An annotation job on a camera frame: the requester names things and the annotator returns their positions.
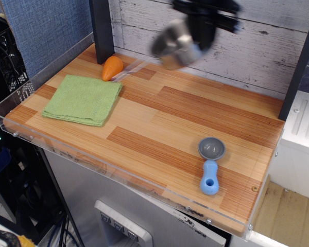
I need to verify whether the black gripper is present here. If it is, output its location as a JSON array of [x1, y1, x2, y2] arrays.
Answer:
[[173, 1, 241, 51]]

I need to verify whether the silver metal pan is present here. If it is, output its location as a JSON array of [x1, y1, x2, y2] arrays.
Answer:
[[111, 19, 203, 82]]

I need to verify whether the blue grey toy spoon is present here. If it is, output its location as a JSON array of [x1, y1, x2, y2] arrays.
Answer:
[[198, 137, 226, 195]]

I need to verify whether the orange toy carrot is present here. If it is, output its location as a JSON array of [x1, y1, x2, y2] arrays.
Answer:
[[102, 56, 124, 81]]

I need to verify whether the clear acrylic table guard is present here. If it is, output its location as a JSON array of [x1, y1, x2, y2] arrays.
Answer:
[[0, 45, 284, 238]]

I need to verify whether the green folded cloth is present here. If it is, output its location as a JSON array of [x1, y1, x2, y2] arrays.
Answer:
[[42, 75, 123, 127]]

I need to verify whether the white side unit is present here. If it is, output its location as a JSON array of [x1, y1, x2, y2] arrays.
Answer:
[[268, 91, 309, 198]]

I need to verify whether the black plastic crate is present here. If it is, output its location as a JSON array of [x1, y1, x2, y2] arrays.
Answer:
[[0, 14, 35, 101]]

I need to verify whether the silver cabinet with buttons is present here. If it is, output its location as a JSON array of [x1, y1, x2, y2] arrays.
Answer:
[[44, 151, 231, 246]]

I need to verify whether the black left frame post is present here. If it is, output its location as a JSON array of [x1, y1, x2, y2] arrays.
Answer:
[[89, 0, 115, 64]]

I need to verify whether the black frame post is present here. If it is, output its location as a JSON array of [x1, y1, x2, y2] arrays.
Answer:
[[89, 0, 115, 64], [278, 30, 309, 121]]

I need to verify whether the black right frame post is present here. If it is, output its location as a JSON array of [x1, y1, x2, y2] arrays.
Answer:
[[278, 30, 309, 121]]

